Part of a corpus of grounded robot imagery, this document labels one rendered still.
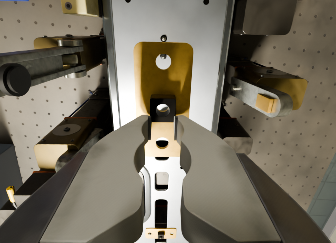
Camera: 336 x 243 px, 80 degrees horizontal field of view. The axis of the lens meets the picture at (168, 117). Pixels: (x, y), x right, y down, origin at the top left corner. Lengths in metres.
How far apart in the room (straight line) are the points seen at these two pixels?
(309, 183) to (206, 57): 0.85
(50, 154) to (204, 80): 0.32
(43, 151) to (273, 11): 0.48
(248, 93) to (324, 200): 2.15
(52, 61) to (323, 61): 0.79
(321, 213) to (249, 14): 2.32
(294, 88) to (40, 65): 0.39
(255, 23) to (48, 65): 0.35
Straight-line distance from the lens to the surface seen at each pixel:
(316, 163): 1.06
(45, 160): 0.44
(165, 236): 0.64
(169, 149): 0.16
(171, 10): 0.39
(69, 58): 0.34
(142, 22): 0.39
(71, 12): 0.34
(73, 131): 0.45
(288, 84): 0.41
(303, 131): 0.94
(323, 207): 2.54
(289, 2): 0.46
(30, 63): 0.29
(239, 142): 0.49
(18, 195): 0.44
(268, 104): 0.33
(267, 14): 0.45
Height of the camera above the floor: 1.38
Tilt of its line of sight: 67 degrees down
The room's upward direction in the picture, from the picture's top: 177 degrees clockwise
